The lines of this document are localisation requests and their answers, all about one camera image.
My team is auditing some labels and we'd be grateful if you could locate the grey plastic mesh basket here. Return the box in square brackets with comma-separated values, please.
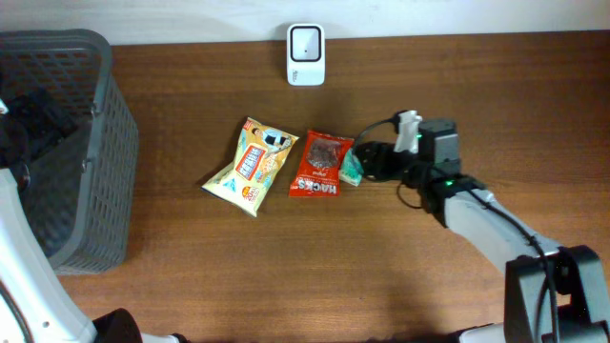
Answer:
[1, 30, 139, 275]

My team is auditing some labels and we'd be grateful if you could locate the teal small carton box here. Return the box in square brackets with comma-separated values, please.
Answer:
[338, 148, 363, 187]

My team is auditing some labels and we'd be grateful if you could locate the yellow snack chip bag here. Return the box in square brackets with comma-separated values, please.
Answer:
[201, 117, 299, 217]

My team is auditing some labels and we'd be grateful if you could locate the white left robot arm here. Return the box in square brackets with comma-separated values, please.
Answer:
[1, 90, 160, 342]

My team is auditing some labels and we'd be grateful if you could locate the red Hacks candy bag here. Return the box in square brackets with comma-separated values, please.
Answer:
[289, 130, 354, 197]

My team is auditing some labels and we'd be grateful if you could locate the white barcode scanner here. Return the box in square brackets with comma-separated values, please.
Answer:
[286, 23, 326, 87]

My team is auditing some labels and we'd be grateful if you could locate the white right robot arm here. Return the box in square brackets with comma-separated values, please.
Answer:
[353, 119, 609, 342]

